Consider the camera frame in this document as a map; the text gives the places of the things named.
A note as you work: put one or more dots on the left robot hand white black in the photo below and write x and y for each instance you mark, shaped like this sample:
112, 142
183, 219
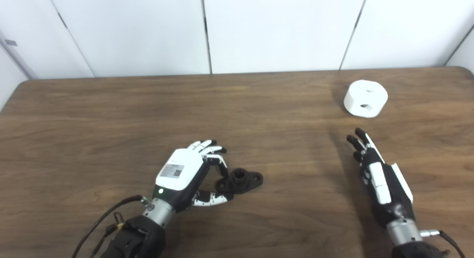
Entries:
177, 171

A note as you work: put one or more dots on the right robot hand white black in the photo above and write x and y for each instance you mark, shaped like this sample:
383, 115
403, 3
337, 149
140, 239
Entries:
389, 191

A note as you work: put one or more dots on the black flanged holder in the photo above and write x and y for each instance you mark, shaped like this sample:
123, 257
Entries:
242, 182

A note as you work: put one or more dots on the round white piece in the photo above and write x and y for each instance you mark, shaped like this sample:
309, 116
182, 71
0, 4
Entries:
357, 96

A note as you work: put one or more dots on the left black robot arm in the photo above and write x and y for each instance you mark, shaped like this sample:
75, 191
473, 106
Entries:
140, 239

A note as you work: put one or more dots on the small grey wall label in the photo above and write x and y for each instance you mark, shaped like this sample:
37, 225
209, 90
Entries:
10, 42

